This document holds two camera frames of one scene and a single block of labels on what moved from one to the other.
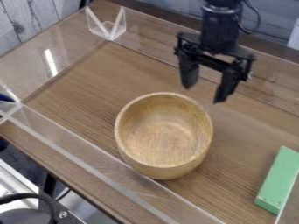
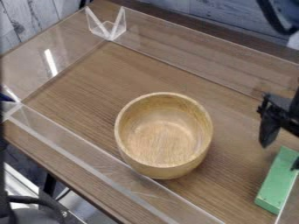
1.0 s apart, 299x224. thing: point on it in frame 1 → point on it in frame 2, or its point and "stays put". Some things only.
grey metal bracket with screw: [61, 215] stays put
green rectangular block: [276, 185] stays put
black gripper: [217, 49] → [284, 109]
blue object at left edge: [4, 97] stays put
